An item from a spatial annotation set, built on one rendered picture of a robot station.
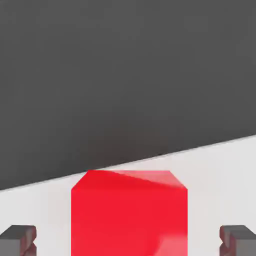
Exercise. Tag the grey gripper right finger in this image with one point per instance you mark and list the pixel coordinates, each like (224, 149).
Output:
(242, 241)

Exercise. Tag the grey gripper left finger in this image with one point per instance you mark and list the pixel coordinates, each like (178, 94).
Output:
(14, 241)

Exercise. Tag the small red cube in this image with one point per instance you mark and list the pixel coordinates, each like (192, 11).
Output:
(128, 216)

